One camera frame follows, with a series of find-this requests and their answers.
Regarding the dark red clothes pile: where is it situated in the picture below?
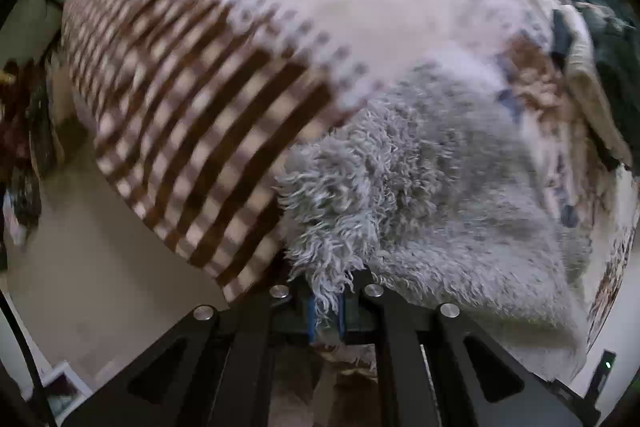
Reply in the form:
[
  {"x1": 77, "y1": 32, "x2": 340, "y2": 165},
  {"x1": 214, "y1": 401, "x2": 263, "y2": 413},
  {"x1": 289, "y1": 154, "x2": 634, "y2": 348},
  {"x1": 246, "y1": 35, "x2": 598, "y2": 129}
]
[{"x1": 0, "y1": 57, "x2": 63, "y2": 268}]

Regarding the dark green cloth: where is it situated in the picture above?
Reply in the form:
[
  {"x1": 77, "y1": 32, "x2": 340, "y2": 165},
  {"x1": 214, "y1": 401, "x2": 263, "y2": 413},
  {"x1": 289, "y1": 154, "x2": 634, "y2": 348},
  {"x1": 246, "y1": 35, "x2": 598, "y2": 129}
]
[{"x1": 550, "y1": 0, "x2": 640, "y2": 168}]

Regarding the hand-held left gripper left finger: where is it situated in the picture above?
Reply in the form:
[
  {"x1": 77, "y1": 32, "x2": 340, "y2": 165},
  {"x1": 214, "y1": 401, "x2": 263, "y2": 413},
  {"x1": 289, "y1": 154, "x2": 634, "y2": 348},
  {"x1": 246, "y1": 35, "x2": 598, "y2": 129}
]
[{"x1": 65, "y1": 248, "x2": 318, "y2": 427}]

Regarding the white patterned blanket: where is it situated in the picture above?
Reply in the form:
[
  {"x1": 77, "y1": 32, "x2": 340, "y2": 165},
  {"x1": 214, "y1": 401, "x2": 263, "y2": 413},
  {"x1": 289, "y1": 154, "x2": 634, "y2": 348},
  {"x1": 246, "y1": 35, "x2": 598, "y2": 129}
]
[{"x1": 107, "y1": 0, "x2": 601, "y2": 233}]

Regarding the cream folded cloth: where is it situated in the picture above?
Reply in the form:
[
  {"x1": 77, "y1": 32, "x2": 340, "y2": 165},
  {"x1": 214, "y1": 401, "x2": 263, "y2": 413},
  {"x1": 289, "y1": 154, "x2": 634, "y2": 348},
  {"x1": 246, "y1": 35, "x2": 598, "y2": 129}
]
[{"x1": 552, "y1": 4, "x2": 633, "y2": 168}]

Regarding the white picture frame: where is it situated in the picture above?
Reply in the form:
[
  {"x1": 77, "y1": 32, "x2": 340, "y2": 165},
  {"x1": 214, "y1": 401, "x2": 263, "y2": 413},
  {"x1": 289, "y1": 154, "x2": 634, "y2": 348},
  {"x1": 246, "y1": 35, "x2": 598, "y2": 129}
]
[{"x1": 40, "y1": 361, "x2": 93, "y2": 415}]

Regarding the grey shaggy blanket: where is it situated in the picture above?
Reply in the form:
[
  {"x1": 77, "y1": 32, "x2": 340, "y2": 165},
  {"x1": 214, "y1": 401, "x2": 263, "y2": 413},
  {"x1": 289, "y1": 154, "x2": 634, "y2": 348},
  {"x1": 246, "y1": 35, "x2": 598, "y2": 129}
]
[{"x1": 274, "y1": 61, "x2": 593, "y2": 382}]

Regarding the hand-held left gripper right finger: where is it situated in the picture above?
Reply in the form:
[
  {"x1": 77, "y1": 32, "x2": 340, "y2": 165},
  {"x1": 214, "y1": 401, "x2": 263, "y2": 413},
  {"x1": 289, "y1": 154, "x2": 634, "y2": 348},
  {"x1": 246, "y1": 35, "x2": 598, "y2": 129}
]
[{"x1": 338, "y1": 268, "x2": 587, "y2": 427}]

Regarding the brown checkered bed sheet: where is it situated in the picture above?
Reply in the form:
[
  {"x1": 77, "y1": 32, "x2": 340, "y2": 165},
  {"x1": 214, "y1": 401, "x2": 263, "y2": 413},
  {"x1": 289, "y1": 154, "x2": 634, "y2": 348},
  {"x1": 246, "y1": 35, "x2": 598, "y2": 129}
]
[{"x1": 60, "y1": 0, "x2": 371, "y2": 303}]

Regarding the black device with green light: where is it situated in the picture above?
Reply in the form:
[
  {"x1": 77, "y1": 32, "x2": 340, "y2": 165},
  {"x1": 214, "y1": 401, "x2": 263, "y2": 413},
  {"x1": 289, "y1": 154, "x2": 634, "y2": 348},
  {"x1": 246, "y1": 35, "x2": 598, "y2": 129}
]
[{"x1": 585, "y1": 349, "x2": 617, "y2": 400}]

